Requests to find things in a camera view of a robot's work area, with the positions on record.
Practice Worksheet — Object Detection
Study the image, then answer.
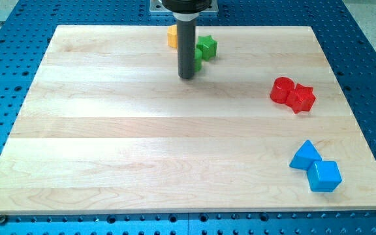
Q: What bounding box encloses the blue triangle block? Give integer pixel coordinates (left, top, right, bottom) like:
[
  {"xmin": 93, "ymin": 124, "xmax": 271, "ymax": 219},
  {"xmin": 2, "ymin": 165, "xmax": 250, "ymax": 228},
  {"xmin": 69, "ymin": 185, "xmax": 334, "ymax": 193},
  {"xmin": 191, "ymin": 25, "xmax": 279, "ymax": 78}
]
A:
[{"xmin": 289, "ymin": 140, "xmax": 322, "ymax": 171}]

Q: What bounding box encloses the blue cube block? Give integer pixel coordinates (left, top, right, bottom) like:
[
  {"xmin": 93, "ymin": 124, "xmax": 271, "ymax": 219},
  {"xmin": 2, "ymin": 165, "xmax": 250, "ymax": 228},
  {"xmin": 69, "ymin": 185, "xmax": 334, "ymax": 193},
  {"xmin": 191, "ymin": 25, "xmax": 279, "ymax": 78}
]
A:
[{"xmin": 307, "ymin": 161, "xmax": 342, "ymax": 192}]

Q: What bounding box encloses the light wooden board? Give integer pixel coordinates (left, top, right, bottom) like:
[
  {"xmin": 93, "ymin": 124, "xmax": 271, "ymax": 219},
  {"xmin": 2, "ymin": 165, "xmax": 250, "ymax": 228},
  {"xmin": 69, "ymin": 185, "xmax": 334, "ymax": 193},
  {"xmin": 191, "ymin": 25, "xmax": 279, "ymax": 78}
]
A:
[{"xmin": 0, "ymin": 25, "xmax": 376, "ymax": 215}]

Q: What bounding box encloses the green star block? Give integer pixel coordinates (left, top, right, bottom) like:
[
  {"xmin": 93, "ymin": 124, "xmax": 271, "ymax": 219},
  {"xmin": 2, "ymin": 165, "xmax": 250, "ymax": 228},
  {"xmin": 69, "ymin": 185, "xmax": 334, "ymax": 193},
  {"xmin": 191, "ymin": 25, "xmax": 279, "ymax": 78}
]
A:
[{"xmin": 196, "ymin": 35, "xmax": 218, "ymax": 61}]

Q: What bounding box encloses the red cylinder block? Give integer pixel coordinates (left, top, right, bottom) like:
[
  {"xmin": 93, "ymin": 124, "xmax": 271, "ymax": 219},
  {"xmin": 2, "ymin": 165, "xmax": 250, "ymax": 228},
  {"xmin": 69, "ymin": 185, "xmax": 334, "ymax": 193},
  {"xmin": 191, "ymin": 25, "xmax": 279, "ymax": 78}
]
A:
[{"xmin": 270, "ymin": 76, "xmax": 295, "ymax": 104}]

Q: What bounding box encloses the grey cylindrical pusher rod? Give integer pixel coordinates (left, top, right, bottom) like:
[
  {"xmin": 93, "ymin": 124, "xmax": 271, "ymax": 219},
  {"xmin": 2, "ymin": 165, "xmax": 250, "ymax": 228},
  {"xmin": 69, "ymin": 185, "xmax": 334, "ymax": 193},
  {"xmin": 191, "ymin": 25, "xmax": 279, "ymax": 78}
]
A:
[{"xmin": 173, "ymin": 12, "xmax": 198, "ymax": 80}]

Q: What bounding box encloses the yellow hexagon block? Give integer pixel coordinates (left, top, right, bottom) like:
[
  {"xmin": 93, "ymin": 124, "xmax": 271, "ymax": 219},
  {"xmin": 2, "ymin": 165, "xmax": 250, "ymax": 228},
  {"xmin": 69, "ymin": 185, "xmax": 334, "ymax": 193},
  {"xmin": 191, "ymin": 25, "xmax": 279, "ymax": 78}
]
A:
[{"xmin": 167, "ymin": 24, "xmax": 178, "ymax": 48}]

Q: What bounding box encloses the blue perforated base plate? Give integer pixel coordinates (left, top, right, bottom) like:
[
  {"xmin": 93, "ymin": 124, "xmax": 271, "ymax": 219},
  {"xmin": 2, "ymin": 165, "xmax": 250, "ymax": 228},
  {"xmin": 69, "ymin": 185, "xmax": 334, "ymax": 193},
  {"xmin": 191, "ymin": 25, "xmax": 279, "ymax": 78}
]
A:
[{"xmin": 0, "ymin": 1, "xmax": 376, "ymax": 234}]

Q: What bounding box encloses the green cylinder block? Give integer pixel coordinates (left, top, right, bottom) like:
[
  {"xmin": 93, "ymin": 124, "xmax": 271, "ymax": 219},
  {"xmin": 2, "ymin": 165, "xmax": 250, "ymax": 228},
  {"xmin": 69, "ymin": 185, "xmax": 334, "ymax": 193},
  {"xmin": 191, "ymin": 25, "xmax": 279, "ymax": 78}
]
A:
[{"xmin": 194, "ymin": 48, "xmax": 202, "ymax": 72}]

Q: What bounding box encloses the silver metal mounting plate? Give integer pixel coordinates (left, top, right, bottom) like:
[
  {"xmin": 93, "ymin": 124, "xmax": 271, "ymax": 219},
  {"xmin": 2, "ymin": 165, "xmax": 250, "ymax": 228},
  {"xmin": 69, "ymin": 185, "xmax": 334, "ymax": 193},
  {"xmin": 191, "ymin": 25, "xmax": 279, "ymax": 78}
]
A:
[{"xmin": 148, "ymin": 0, "xmax": 219, "ymax": 16}]

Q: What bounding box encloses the red star block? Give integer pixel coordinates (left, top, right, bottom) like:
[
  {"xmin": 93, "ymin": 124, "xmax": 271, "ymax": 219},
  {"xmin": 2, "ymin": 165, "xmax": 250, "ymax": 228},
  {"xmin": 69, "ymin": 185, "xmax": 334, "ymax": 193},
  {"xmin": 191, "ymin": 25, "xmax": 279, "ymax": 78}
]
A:
[{"xmin": 285, "ymin": 84, "xmax": 316, "ymax": 114}]

